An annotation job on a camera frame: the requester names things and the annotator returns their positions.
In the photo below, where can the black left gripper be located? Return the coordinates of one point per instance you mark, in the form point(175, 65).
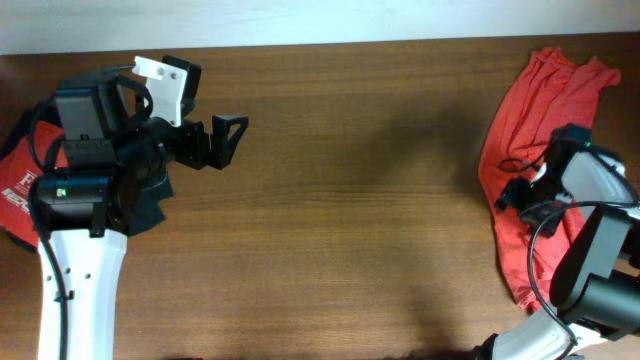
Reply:
point(224, 147)

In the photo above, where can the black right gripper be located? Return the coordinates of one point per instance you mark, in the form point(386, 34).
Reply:
point(512, 194)

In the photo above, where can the orange McKinney Boyd soccer t-shirt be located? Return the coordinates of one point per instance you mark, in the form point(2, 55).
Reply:
point(551, 91)

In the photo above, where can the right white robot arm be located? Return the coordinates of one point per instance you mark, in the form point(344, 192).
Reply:
point(590, 301)

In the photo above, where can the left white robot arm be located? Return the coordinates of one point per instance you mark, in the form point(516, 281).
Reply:
point(82, 206)

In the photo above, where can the folded dark navy garment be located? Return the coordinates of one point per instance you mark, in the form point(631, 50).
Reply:
point(147, 213)

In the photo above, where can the folded red Fram t-shirt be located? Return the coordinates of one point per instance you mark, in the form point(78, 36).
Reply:
point(18, 172)

